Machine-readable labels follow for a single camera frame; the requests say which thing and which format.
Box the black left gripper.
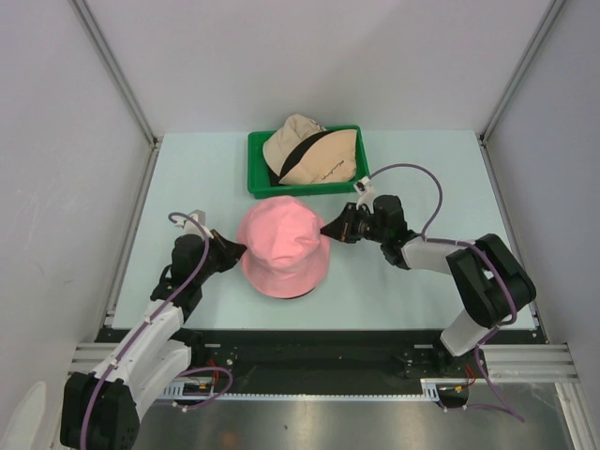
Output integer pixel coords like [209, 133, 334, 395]
[194, 229, 245, 284]

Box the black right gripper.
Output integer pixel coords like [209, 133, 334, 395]
[321, 202, 388, 243]

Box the peach embroidered bucket hat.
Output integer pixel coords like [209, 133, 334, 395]
[278, 128, 357, 186]

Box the beige smile bucket hat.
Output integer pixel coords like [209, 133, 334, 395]
[262, 113, 326, 175]

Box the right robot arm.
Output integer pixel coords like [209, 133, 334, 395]
[321, 195, 537, 376]

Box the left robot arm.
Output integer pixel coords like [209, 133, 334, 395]
[59, 231, 247, 449]

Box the green plastic tray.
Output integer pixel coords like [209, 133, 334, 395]
[247, 125, 370, 200]

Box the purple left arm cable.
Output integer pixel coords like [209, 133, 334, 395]
[79, 212, 212, 450]

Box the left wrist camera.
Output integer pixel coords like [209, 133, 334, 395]
[177, 210, 210, 236]

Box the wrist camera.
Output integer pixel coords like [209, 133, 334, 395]
[353, 175, 377, 210]
[177, 210, 210, 236]

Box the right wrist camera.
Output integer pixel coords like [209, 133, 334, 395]
[353, 175, 377, 210]

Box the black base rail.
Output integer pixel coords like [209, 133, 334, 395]
[173, 329, 476, 396]

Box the white cable duct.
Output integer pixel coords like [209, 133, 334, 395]
[154, 377, 474, 404]

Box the aluminium frame post left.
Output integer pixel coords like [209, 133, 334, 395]
[69, 0, 160, 146]

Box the aluminium frame post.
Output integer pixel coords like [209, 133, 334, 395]
[480, 0, 568, 142]
[69, 0, 160, 146]

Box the aluminium frame post right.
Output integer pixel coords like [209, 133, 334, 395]
[480, 0, 568, 142]

